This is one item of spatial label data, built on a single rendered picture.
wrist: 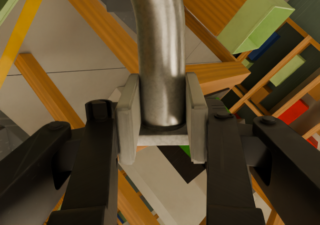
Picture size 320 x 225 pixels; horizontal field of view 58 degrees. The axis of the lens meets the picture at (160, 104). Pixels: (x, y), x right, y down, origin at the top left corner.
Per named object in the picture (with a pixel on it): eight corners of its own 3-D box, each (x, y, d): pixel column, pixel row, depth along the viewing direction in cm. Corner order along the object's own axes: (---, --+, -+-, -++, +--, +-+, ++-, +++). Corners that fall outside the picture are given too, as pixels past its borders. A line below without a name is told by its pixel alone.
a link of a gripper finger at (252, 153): (212, 138, 12) (286, 137, 12) (200, 98, 16) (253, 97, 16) (211, 169, 12) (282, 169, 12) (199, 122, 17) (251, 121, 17)
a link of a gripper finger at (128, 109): (134, 165, 14) (118, 166, 14) (142, 113, 21) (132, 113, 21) (130, 108, 13) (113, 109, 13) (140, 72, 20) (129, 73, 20)
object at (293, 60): (167, 119, 624) (241, 206, 567) (274, 4, 483) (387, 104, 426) (178, 115, 670) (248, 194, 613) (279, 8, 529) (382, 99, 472)
